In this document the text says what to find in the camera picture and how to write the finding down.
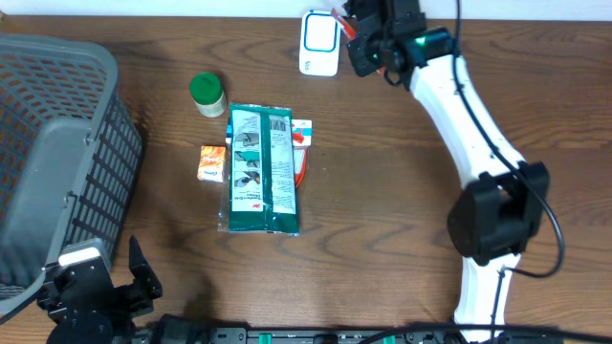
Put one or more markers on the green lid white jar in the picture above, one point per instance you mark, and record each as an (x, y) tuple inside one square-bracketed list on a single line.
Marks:
[(208, 95)]

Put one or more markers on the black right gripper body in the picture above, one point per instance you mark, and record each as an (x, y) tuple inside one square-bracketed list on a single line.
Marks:
[(365, 41)]

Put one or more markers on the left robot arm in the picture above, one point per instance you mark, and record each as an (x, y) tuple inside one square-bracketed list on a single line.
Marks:
[(93, 327)]

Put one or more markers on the red coffee stick sachet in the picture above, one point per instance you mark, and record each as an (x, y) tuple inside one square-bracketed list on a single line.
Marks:
[(346, 27)]

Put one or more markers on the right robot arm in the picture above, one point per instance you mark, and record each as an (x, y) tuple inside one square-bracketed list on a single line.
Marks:
[(499, 208)]

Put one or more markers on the grey plastic mesh basket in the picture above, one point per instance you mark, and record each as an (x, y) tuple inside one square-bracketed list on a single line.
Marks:
[(70, 157)]

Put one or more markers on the orange snack box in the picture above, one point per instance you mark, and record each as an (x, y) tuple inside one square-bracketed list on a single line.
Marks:
[(212, 164)]

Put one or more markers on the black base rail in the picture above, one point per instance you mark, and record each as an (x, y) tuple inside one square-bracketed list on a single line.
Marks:
[(334, 336)]

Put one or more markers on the white barcode scanner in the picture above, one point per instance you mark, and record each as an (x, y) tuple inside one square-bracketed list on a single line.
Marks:
[(319, 44)]

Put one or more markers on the red dustpan brush package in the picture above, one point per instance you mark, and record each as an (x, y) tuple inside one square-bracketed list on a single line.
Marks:
[(301, 153)]

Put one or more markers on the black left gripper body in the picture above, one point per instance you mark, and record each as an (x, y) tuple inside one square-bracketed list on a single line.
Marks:
[(102, 290)]

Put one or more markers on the green grip gloves package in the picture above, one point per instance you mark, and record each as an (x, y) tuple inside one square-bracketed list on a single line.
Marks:
[(259, 194)]

